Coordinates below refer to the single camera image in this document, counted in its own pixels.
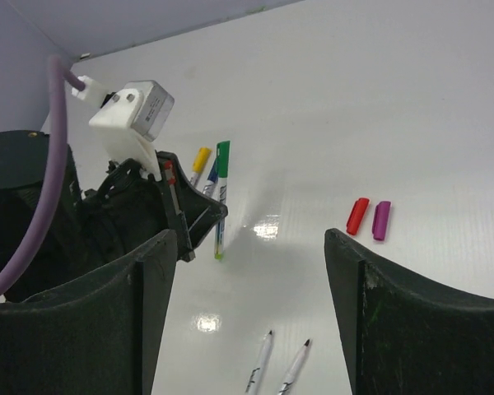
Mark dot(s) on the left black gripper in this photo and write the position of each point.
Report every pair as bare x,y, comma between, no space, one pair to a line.
101,333

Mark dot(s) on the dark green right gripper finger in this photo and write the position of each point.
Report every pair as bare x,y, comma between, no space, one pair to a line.
403,333

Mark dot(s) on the white pen yellow end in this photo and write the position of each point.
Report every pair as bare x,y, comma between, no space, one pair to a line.
195,176

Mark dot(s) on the purple pen cap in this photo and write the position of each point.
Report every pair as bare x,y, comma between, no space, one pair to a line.
381,220

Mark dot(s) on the white pen green end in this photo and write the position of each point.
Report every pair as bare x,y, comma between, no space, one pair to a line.
219,239

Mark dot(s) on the blue pen cap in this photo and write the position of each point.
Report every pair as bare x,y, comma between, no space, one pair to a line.
213,175

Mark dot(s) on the yellow pen cap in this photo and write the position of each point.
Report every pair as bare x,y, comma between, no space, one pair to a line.
201,159

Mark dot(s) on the green pen cap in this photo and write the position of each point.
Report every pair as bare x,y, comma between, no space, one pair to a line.
223,155

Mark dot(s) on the white pen purple end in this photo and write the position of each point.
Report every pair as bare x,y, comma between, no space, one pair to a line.
256,375

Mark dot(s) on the white pen blue end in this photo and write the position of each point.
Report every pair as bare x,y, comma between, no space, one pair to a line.
209,188

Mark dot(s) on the white pen red end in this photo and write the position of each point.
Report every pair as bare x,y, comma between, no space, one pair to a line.
294,370

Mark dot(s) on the red pen cap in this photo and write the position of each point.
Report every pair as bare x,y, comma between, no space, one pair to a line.
357,214

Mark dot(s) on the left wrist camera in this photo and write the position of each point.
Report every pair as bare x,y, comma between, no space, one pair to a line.
129,121

